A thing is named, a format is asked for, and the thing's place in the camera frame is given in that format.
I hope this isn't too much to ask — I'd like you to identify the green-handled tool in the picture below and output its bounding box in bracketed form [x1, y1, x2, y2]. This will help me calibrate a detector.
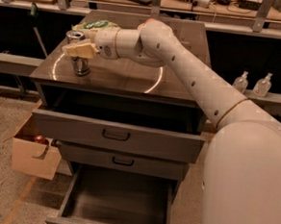
[28, 2, 48, 58]

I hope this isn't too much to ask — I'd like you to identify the red apple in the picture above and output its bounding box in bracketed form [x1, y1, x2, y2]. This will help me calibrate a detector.
[144, 18, 156, 24]

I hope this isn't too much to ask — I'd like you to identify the left clear sanitizer bottle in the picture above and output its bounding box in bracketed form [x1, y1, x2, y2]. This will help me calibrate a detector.
[233, 71, 248, 93]

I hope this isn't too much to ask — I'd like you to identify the right clear sanitizer bottle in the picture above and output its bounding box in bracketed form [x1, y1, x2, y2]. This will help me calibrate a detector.
[253, 73, 272, 97]

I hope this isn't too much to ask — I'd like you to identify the white power strip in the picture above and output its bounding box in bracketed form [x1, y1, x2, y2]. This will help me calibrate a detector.
[192, 0, 211, 8]

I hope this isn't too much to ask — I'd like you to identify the grey drawer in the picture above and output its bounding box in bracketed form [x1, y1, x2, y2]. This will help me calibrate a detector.
[46, 164, 172, 224]
[33, 109, 204, 162]
[57, 141, 189, 182]

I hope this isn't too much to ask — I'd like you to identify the green chips bag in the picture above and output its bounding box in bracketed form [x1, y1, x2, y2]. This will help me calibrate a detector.
[71, 19, 119, 33]

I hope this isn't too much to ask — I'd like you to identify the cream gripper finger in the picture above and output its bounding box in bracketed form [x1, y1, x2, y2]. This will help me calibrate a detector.
[62, 42, 98, 59]
[79, 29, 97, 41]

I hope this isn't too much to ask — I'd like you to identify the grey middle drawer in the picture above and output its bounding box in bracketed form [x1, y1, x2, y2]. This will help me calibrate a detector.
[57, 141, 189, 182]

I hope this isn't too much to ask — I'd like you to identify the grey bottom drawer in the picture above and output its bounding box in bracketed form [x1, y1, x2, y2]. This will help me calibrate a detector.
[46, 164, 172, 224]

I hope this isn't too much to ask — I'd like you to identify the cardboard box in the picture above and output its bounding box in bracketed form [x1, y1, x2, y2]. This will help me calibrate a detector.
[8, 111, 61, 180]

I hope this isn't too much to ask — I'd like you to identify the clear sanitizer bottle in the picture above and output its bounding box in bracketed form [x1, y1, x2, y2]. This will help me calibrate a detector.
[233, 71, 248, 93]
[253, 73, 272, 97]

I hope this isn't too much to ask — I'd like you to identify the silver blue redbull can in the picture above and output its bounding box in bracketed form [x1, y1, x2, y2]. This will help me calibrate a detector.
[65, 30, 90, 76]

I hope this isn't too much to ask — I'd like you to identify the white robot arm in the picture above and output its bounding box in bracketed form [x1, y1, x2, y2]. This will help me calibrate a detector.
[63, 19, 281, 224]

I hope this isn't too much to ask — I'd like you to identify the red ball in box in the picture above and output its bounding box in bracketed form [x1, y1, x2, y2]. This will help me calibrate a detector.
[34, 135, 49, 145]

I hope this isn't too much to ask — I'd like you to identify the grey top drawer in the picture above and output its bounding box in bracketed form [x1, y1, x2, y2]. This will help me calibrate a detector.
[33, 109, 204, 162]

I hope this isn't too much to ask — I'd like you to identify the grey drawer cabinet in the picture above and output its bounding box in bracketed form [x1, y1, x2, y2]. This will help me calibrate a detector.
[22, 6, 224, 197]

